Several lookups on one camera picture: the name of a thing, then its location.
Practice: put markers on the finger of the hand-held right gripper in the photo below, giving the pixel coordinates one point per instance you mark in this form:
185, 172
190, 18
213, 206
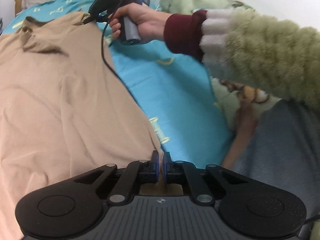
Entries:
87, 20

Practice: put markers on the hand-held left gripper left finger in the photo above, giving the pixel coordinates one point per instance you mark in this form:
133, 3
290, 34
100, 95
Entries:
155, 166

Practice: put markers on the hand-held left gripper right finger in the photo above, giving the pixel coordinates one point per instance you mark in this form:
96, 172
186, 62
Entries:
166, 166

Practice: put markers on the tan T-shirt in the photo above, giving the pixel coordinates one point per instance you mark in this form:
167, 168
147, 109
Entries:
62, 92

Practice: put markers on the person's right forearm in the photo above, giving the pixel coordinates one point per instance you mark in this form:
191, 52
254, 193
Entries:
262, 50

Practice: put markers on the green fleece printed blanket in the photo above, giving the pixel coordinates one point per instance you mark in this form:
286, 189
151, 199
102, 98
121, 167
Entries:
187, 2

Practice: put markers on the teal printed bed sheet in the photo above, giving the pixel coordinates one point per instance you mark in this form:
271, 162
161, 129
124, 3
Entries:
162, 92

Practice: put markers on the person's grey pants leg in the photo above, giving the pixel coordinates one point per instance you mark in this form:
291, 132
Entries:
287, 142

